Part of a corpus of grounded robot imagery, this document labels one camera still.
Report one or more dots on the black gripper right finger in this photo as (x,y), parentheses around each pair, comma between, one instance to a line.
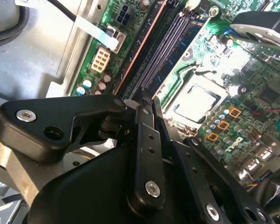
(193,168)

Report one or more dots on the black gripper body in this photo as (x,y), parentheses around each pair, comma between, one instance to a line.
(88,193)

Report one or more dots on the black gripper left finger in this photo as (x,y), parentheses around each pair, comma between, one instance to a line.
(49,116)

